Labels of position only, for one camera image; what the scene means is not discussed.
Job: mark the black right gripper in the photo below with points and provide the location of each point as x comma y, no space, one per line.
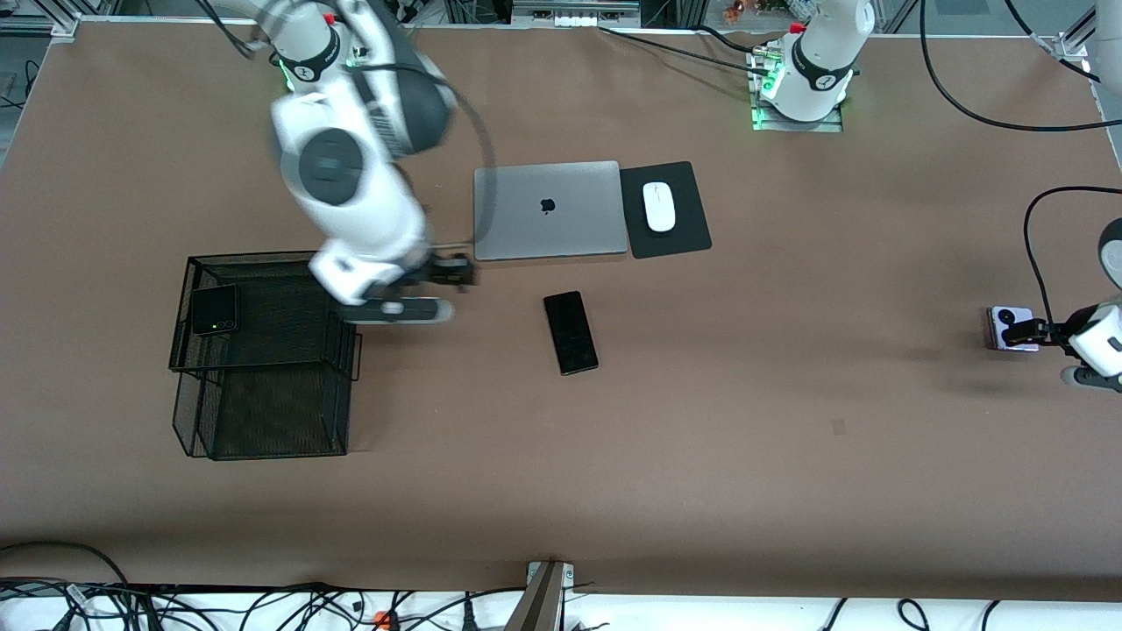
438,266

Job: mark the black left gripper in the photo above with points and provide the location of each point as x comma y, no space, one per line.
1048,332

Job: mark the lilac flip phone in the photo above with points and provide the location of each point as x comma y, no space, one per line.
1008,317

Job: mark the long black slab phone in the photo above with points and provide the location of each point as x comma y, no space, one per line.
570,333

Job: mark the small black flip phone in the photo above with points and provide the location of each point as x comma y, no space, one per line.
215,308

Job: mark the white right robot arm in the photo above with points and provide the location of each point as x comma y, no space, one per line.
359,202

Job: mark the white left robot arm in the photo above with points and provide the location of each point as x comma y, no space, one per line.
820,61

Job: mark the silver closed laptop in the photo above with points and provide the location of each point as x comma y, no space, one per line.
543,219

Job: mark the white computer mouse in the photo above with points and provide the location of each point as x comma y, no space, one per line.
659,210

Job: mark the black mesh two-tier tray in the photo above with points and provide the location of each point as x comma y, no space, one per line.
307,421

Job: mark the black mouse pad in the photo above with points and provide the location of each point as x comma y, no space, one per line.
679,241

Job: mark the grey power strip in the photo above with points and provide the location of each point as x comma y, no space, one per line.
578,19

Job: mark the small orange object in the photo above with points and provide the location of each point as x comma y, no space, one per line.
734,9

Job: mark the aluminium frame corner bracket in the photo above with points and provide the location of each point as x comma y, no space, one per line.
1071,46
61,28

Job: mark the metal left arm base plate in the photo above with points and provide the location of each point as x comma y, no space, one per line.
763,125

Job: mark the grey metal camera post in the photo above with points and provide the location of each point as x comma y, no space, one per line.
539,605

